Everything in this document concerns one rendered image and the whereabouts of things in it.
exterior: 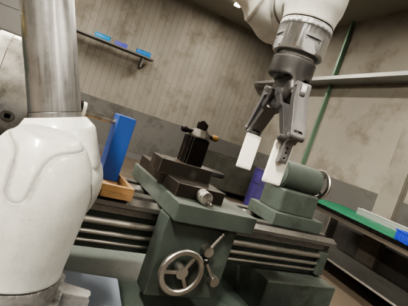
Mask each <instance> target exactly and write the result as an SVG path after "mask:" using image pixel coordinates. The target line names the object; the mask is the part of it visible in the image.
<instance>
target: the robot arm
mask: <svg viewBox="0 0 408 306"><path fill-rule="evenodd" d="M18 1H19V15H20V23H21V37H22V51H23V59H24V73H25V88H26V95H27V110H28V118H25V119H23V120H22V122H20V124H19V125H18V126H17V127H14V128H12V129H9V130H7V131H5V132H4V133H3V134H2V135H0V306H88V303H89V299H88V297H89V296H90V291H89V290H87V289H84V288H81V287H77V286H75V285H72V284H68V283H65V282H64V281H65V278H66V276H65V274H64V273H62V272H63V269H64V266H65V264H66V262H67V259H68V257H69V255H70V252H71V250H72V247H73V244H74V241H75V239H76V237H77V235H78V232H79V230H80V228H81V224H82V222H83V219H84V216H85V214H86V213H87V212H88V210H89V209H90V208H91V207H92V205H93V204H94V202H95V201H96V199H97V197H98V195H99V192H100V189H101V186H102V183H103V167H102V164H101V158H100V152H99V147H98V139H97V130H96V127H95V126H94V124H93V123H92V122H91V121H90V120H89V119H88V118H87V117H82V113H81V94H80V76H79V65H78V47H77V28H76V18H75V0H18ZM234 1H236V2H237V3H238V4H239V5H240V7H241V8H242V10H243V14H244V18H245V21H246V22H247V23H248V24H249V25H250V26H251V27H252V28H253V30H254V32H255V34H256V36H257V37H258V38H259V39H260V40H261V41H263V42H265V43H267V44H271V45H273V51H274V53H275V55H274V56H273V60H272V62H271V65H270V68H269V71H268V73H269V75H270V76H271V77H272V78H274V83H273V85H272V87H270V86H267V85H266V86H265V87H264V90H263V92H262V95H261V97H260V99H259V101H258V103H257V105H256V107H255V108H254V110H253V113H252V114H251V116H250V118H249V120H248V122H247V124H246V126H245V130H247V134H246V137H245V140H244V143H243V146H242V149H241V152H240V154H239V158H238V160H237V163H236V166H237V167H240V168H243V169H246V170H250V169H251V167H252V164H253V161H254V158H255V155H256V152H257V149H258V147H259V143H260V140H261V138H262V131H263V130H264V129H265V127H266V126H267V124H268V123H269V122H270V120H271V119H272V118H273V117H274V115H275V114H278V113H279V135H278V136H277V138H276V140H275V142H274V146H273V149H272V151H271V154H270V157H269V160H268V163H267V166H266V168H265V172H264V174H263V177H262V181H263V182H266V183H269V184H272V185H276V186H280V183H281V180H282V177H283V175H284V172H285V168H286V167H287V163H288V160H289V158H290V155H291V152H292V149H293V146H295V145H296V144H297V143H298V142H300V143H303V142H304V140H305V130H306V122H307V109H308V98H309V96H310V92H311V85H310V83H311V80H312V78H313V75H314V72H315V69H316V66H315V65H318V64H320V63H322V62H323V59H324V56H325V53H326V51H327V47H328V45H329V42H330V40H331V38H332V34H333V31H334V29H335V27H336V25H337V24H338V22H339V21H340V20H341V18H342V16H343V14H344V12H345V10H346V8H347V5H348V3H349V0H234ZM297 131H298V133H297Z"/></svg>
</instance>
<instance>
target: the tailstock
mask: <svg viewBox="0 0 408 306"><path fill-rule="evenodd" d="M323 175H324V176H323ZM325 178H326V179H327V187H326V189H325V191H324V192H323V193H321V189H322V187H323V184H324V179H325ZM331 187H332V179H331V177H330V175H329V173H328V172H326V171H323V170H317V169H314V168H311V167H308V166H305V165H302V164H300V163H296V162H294V161H291V160H288V163H287V167H286V168H285V172H284V175H283V177H282V180H281V183H280V186H276V185H272V184H269V183H265V186H264V188H263V191H262V195H261V197H260V200H258V199H253V198H251V199H250V202H249V204H248V207H247V208H248V210H250V211H252V212H253V213H255V214H256V215H258V216H259V217H261V218H263V219H264V220H266V221H267V222H270V223H271V224H272V225H276V226H282V227H286V228H291V229H294V230H300V231H306V232H309V233H315V234H320V232H321V228H322V226H323V223H322V222H320V221H318V220H316V219H314V218H313V214H314V212H315V209H316V206H317V204H318V200H320V199H323V198H324V197H326V196H327V195H328V193H329V192H330V190H331ZM318 193H319V195H317V194H318Z"/></svg>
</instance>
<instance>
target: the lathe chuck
mask: <svg viewBox="0 0 408 306"><path fill-rule="evenodd" d="M2 111H10V112H12V113H13V114H14V116H15V117H14V119H13V120H12V121H4V120H3V119H2V118H1V117H0V135H2V134H3V133H4V132H5V131H7V130H9V129H12V128H15V127H17V126H18V125H19V124H20V122H22V120H23V119H25V118H27V115H28V110H27V95H26V81H25V73H24V59H23V51H22V38H21V37H20V36H17V35H14V36H13V38H12V39H11V41H10V44H9V45H8V48H7V51H6V53H5V56H4V59H3V61H2V64H1V67H0V113H1V112H2Z"/></svg>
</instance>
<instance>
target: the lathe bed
mask: <svg viewBox="0 0 408 306"><path fill-rule="evenodd" d="M124 178H125V179H126V180H127V181H128V182H129V184H130V185H131V186H132V187H133V188H134V189H135V191H134V195H133V197H132V200H131V202H128V201H125V200H118V199H113V198H109V197H103V196H100V195H98V197H97V199H96V201H95V202H94V204H93V205H92V207H91V208H90V209H89V210H88V212H87V213H86V214H85V216H84V219H83V222H82V224H81V228H80V230H79V232H78V235H77V237H76V239H75V241H74V244H73V245H78V246H83V247H93V248H102V249H108V250H118V251H127V252H133V253H142V254H146V252H147V249H148V246H149V243H150V240H151V237H152V233H153V231H154V228H155V224H156V222H157V219H158V215H159V213H160V210H161V209H162V207H161V206H159V205H158V203H157V202H156V201H155V200H154V199H153V198H152V197H151V196H150V195H149V194H148V192H147V191H146V190H145V189H144V188H143V187H142V186H141V185H140V184H139V183H138V182H137V181H136V179H132V178H127V177H124ZM231 203H233V204H235V205H236V206H238V207H239V208H241V209H242V210H244V211H245V212H247V213H248V214H250V215H251V216H253V217H254V218H256V219H257V222H256V224H255V227H254V230H253V233H252V235H248V234H242V233H237V234H236V237H235V239H234V243H233V245H232V248H231V251H230V254H229V257H228V260H227V262H226V264H232V265H241V266H247V267H257V268H266V269H272V270H281V271H291V272H297V273H306V274H315V275H320V276H321V274H322V272H323V269H324V266H325V263H326V261H327V258H328V254H327V252H328V249H329V247H336V246H337V244H336V242H335V241H334V240H333V239H330V238H326V237H325V234H322V233H321V232H320V234H315V233H309V232H306V231H300V230H296V229H291V228H286V227H282V226H276V225H272V224H271V223H270V222H267V221H266V220H264V219H263V218H261V217H259V216H258V215H256V214H255V213H253V212H252V211H250V210H248V208H247V207H248V205H243V204H240V203H235V202H231Z"/></svg>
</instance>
